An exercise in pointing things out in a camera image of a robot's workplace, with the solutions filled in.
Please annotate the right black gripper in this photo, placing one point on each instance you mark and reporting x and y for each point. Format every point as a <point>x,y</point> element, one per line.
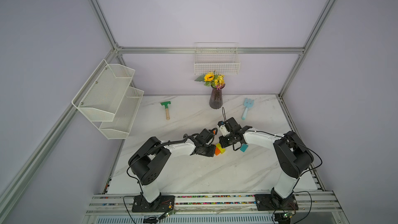
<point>222,141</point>

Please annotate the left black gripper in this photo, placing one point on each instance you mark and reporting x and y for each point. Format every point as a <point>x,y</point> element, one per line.
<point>211,153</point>

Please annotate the teal block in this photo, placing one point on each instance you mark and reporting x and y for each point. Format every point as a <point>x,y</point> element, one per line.
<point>243,147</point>

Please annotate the orange block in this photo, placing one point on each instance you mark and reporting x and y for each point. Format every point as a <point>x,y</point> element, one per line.
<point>217,151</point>

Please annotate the yellow rectangular block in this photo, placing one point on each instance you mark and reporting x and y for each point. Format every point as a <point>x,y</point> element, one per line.
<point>221,150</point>

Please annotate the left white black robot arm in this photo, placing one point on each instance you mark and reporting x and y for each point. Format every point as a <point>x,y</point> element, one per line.
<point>150,159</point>

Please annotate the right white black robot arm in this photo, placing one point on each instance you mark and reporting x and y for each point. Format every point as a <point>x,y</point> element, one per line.
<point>293,156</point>

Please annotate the light blue toy fork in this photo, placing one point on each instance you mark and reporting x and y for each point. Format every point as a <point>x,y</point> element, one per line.
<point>248,103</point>

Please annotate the dark ribbed glass vase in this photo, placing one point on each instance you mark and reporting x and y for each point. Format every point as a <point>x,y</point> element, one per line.
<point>216,100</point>

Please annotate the yellow artificial flower bouquet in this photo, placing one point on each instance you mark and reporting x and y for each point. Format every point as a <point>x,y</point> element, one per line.
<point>213,80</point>

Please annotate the white two-tier mesh shelf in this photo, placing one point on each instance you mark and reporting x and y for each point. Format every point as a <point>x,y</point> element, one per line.
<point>109,101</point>

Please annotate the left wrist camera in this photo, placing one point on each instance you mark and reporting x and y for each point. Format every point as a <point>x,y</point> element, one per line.
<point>222,128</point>

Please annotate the green toy rake wooden handle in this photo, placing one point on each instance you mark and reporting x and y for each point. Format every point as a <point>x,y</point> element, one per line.
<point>166,106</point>

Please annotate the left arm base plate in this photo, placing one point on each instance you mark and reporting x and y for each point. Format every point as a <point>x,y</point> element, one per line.
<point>159,205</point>

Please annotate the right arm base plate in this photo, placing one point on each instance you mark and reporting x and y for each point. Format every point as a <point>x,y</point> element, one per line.
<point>274,202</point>

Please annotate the white wire wall basket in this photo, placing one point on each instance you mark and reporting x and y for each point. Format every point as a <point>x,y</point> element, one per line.
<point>218,58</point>

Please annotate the aluminium front rail frame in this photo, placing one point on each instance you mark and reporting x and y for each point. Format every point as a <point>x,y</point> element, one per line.
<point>318,207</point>

